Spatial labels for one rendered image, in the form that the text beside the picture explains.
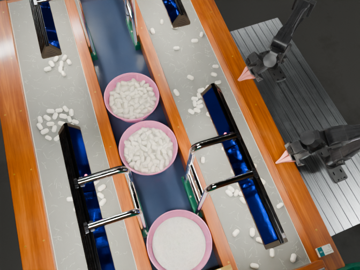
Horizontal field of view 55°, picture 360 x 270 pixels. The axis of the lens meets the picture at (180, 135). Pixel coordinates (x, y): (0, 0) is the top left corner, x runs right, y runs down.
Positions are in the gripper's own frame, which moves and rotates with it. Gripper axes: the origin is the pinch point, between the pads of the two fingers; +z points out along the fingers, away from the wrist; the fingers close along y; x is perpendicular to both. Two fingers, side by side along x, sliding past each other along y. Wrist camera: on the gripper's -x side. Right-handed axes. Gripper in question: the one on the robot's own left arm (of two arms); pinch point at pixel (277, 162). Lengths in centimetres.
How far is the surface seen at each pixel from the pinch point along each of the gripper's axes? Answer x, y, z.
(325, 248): 9.5, 38.0, 0.0
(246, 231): -4.8, 21.2, 23.6
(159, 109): -11, -49, 40
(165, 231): -25, 10, 49
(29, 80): -53, -80, 80
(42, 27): -70, -76, 43
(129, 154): -28, -28, 53
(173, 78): -9, -60, 28
